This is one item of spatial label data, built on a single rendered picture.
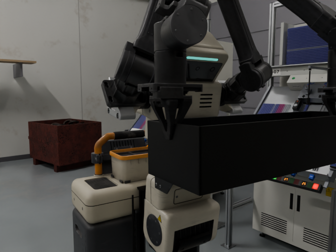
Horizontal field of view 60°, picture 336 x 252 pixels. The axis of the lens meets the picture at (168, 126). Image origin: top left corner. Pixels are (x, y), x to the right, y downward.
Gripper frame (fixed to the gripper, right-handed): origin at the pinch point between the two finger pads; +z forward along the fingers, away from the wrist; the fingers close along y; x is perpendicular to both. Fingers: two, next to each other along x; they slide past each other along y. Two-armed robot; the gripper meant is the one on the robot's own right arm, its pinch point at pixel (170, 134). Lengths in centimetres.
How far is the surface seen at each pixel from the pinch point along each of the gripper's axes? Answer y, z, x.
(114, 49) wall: 213, -110, 544
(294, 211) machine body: 159, 76, 80
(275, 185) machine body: 157, 60, 94
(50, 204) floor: 27, 105, 276
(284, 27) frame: 168, -60, 100
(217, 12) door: 377, -177, 408
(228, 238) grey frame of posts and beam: 125, 100, 111
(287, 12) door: 396, -145, 263
